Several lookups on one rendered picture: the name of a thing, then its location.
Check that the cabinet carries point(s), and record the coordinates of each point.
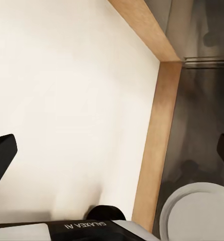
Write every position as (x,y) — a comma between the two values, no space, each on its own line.
(195,28)
(197,123)

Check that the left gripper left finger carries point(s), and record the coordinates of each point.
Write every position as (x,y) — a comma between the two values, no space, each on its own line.
(8,150)

